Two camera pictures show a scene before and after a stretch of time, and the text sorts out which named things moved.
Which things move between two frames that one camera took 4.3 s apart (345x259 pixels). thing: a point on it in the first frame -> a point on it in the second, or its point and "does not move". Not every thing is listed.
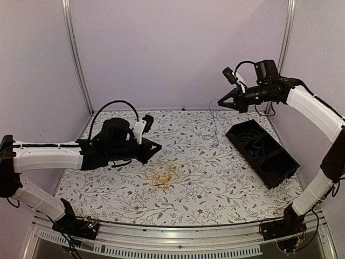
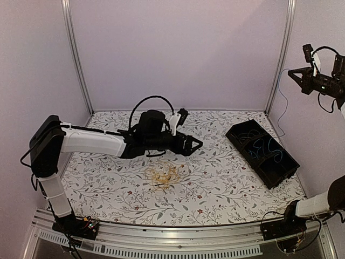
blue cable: [216, 129] -> [281, 118]
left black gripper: [147, 154] -> [186, 150]
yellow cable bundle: [161, 174] does not move
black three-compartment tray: [266, 156] does not move
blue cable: [256, 155] does not move
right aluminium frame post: [285, 42] does not move
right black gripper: [239, 104] -> [306, 83]
